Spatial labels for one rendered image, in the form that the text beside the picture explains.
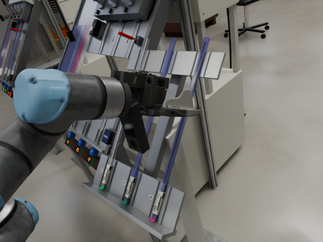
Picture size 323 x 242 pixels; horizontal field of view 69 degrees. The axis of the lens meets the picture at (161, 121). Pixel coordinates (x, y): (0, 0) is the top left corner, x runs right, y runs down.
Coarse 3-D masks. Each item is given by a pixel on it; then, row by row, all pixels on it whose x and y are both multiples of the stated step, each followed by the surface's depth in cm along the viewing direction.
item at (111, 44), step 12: (84, 0) 134; (156, 0) 90; (84, 12) 130; (84, 24) 127; (108, 24) 110; (120, 24) 104; (132, 24) 98; (144, 24) 92; (108, 36) 108; (120, 36) 102; (132, 36) 96; (144, 36) 91; (96, 48) 113; (108, 48) 106; (120, 48) 100; (132, 48) 94
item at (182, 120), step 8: (208, 40) 63; (200, 48) 63; (200, 56) 63; (200, 64) 62; (192, 80) 63; (192, 88) 62; (192, 96) 62; (184, 120) 62; (176, 136) 62; (176, 144) 62; (176, 152) 62; (168, 160) 62; (168, 168) 62; (168, 176) 62; (152, 216) 62
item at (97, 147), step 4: (72, 128) 109; (76, 132) 105; (80, 132) 108; (80, 136) 102; (84, 136) 102; (84, 140) 100; (88, 140) 98; (92, 144) 95; (96, 144) 96; (96, 148) 93; (100, 148) 91
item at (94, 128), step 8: (88, 120) 105; (96, 120) 101; (104, 120) 97; (112, 120) 93; (80, 128) 108; (88, 128) 104; (96, 128) 100; (104, 128) 96; (88, 136) 102; (96, 136) 97; (104, 144) 94
